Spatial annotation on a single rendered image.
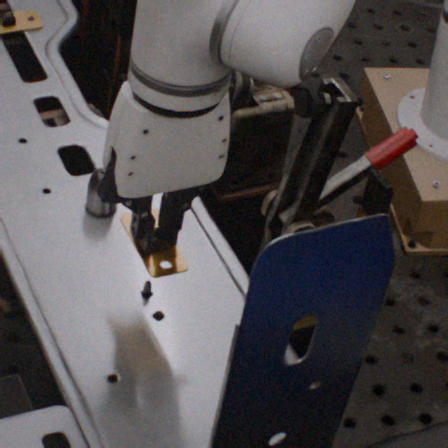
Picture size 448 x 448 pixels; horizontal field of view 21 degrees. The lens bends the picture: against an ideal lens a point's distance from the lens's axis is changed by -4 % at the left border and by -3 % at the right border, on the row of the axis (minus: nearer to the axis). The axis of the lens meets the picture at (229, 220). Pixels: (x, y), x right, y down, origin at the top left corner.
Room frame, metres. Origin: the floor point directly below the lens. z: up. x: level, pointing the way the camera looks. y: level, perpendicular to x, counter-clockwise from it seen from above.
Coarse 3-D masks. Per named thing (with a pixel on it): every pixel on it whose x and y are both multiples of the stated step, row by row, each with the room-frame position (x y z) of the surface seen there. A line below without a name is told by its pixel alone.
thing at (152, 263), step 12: (120, 216) 0.85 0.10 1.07; (156, 216) 0.86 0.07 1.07; (156, 228) 0.83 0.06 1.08; (132, 240) 0.82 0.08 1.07; (156, 240) 0.82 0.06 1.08; (144, 252) 0.81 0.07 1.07; (156, 252) 0.81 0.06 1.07; (168, 252) 0.82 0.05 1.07; (180, 252) 0.82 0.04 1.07; (144, 264) 0.80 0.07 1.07; (156, 264) 0.80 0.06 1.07; (180, 264) 0.80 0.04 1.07; (156, 276) 0.78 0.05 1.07
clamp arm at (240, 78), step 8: (232, 72) 1.06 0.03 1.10; (240, 72) 1.06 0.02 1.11; (232, 80) 1.05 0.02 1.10; (240, 80) 1.05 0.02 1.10; (248, 80) 1.05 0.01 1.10; (232, 88) 1.05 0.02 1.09; (240, 88) 1.05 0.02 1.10; (248, 88) 1.05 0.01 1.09; (232, 96) 1.04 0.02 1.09; (240, 96) 1.05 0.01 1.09; (248, 96) 1.05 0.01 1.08; (232, 104) 1.04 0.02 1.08; (240, 104) 1.05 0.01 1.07; (232, 112) 1.04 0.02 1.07
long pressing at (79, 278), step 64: (64, 0) 1.29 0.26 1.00; (0, 64) 1.14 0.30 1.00; (64, 64) 1.16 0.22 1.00; (0, 128) 1.03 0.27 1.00; (64, 128) 1.05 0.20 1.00; (0, 192) 0.93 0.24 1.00; (64, 192) 0.94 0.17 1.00; (0, 256) 0.84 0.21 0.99; (64, 256) 0.85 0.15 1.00; (128, 256) 0.87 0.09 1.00; (192, 256) 0.89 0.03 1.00; (64, 320) 0.77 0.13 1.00; (128, 320) 0.79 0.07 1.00; (192, 320) 0.81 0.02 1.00; (64, 384) 0.70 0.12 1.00; (128, 384) 0.71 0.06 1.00; (192, 384) 0.73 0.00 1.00
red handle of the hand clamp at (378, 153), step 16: (384, 144) 0.95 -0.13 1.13; (400, 144) 0.95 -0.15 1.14; (416, 144) 0.96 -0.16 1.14; (368, 160) 0.94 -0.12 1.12; (384, 160) 0.94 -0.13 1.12; (336, 176) 0.93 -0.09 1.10; (352, 176) 0.93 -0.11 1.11; (336, 192) 0.92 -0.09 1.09; (288, 208) 0.90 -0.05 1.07; (320, 208) 0.91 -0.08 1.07
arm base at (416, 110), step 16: (432, 64) 1.46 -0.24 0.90; (432, 80) 1.45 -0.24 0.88; (416, 96) 1.51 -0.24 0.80; (432, 96) 1.44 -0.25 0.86; (400, 112) 1.46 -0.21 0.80; (416, 112) 1.47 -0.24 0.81; (432, 112) 1.43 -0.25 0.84; (400, 128) 1.43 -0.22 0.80; (416, 128) 1.43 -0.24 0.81; (432, 128) 1.42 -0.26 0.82; (432, 144) 1.40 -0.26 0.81
